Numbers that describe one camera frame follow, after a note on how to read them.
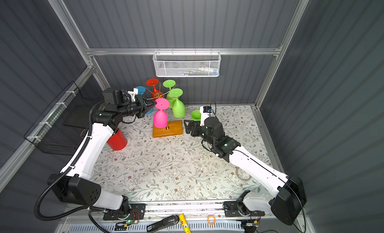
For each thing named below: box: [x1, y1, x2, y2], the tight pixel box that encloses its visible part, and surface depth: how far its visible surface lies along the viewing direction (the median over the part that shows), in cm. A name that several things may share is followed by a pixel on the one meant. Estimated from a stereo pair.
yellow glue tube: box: [178, 213, 192, 233], surface depth 71 cm
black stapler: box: [146, 215, 180, 233], surface depth 68 cm
